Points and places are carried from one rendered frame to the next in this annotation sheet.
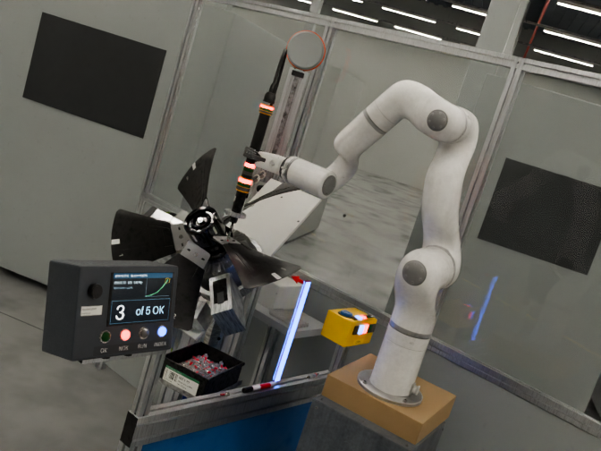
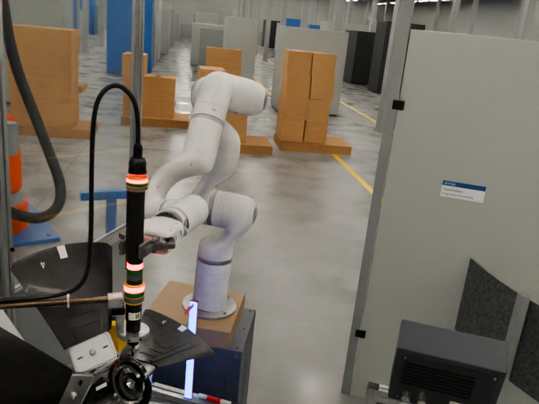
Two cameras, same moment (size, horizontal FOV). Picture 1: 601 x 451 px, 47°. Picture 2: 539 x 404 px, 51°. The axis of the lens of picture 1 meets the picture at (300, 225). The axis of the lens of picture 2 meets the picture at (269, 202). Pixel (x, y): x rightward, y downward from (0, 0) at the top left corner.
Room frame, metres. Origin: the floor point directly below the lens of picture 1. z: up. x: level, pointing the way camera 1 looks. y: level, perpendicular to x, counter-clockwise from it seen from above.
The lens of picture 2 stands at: (2.36, 1.33, 1.96)
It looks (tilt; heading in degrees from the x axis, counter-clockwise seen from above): 18 degrees down; 248
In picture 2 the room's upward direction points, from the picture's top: 6 degrees clockwise
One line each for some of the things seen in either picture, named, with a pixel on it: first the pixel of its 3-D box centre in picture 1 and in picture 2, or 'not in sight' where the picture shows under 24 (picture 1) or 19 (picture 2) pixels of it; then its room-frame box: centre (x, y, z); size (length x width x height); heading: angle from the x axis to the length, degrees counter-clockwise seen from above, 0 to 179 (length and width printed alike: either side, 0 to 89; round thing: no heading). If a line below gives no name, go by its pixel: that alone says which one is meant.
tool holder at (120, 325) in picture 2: (240, 200); (128, 315); (2.22, 0.21, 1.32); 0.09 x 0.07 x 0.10; 179
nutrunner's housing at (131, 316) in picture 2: (252, 154); (135, 249); (2.21, 0.21, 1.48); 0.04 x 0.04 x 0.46
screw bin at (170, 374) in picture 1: (200, 370); not in sight; (1.96, 0.15, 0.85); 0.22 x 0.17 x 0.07; 158
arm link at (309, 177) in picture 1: (313, 179); (183, 216); (2.06, 0.00, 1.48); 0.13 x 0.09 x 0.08; 54
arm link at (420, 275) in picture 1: (419, 290); (227, 227); (1.83, -0.36, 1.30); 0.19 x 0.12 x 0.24; 151
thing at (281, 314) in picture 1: (289, 318); not in sight; (2.62, -0.07, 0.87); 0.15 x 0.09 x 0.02; 58
